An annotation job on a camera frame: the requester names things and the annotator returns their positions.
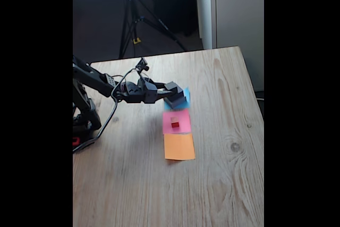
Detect medium black square block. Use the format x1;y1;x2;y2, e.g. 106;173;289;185
169;85;184;103

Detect black tripod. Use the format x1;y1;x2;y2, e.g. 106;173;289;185
118;0;188;60

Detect pink paper sheet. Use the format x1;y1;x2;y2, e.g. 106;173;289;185
162;108;192;136

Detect orange paper sheet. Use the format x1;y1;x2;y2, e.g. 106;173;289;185
164;133;196;162

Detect small dark grey cube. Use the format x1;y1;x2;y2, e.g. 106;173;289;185
164;81;179;94

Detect large grey square block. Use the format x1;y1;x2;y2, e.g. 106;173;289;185
163;95;188;110

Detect white grey cabinet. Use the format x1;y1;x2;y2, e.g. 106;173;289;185
195;0;265;92

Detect red black table clamp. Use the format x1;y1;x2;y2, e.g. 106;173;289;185
72;134;96;152

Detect blue paper sheet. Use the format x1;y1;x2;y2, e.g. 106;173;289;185
164;87;191;110

